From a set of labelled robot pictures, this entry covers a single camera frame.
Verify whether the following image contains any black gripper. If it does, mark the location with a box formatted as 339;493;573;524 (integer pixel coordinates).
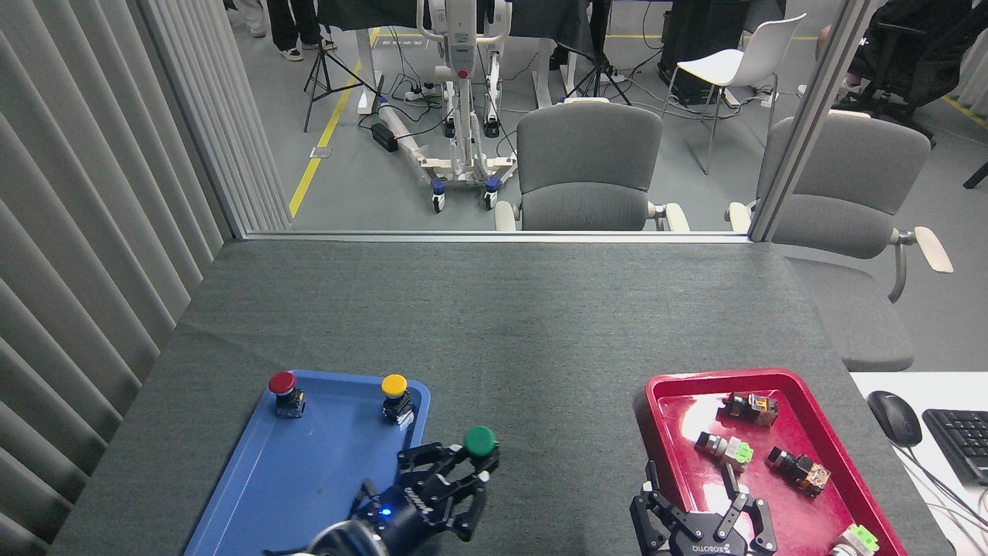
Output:
351;443;500;554
629;461;777;556

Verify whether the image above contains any green push button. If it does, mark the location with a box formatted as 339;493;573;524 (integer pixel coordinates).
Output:
464;425;498;458

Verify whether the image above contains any yellow push button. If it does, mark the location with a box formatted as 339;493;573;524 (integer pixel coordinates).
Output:
381;375;415;427

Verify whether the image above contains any red push button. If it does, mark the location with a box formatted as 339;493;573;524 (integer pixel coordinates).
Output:
268;371;306;419

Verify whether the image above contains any red plastic tray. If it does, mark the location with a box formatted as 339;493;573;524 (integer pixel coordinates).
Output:
645;368;908;556

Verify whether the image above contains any blue plastic tray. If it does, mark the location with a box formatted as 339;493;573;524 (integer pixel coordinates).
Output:
184;369;431;556

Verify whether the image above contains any black computer mouse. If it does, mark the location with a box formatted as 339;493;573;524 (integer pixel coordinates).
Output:
867;391;923;449

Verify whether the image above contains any white desk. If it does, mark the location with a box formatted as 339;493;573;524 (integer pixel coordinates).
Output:
849;372;988;556

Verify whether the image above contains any black keyboard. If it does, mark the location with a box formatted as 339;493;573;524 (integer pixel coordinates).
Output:
922;409;988;487

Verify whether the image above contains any grey office chair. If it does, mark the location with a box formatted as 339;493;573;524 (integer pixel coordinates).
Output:
726;110;954;373
495;100;691;232

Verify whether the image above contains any white stand on wheels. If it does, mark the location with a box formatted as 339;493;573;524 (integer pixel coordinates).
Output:
378;0;519;213

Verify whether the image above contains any black tripod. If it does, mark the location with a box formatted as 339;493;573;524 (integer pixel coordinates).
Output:
303;23;384;134
567;0;632;107

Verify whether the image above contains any white plastic chair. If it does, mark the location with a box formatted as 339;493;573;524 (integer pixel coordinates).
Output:
661;13;807;176

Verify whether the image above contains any person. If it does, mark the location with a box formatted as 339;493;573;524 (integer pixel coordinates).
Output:
797;0;896;101
266;0;338;63

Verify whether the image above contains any black office chair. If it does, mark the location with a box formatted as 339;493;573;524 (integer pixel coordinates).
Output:
837;0;988;149

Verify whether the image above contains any silver switch with green block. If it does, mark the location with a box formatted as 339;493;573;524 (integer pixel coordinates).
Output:
694;431;754;473

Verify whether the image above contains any black switch with orange block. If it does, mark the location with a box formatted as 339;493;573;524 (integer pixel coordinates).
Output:
766;447;832;499

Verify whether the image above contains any black switch with orange window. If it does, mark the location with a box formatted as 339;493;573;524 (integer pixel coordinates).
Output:
722;392;779;428

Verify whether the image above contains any white switch with green block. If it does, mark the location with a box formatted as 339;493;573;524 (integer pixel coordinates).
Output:
830;524;880;556

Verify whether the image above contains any mouse cable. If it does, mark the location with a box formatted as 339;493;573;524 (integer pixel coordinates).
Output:
899;444;988;541

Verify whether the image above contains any silver frame post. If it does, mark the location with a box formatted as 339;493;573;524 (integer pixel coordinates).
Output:
747;0;881;243

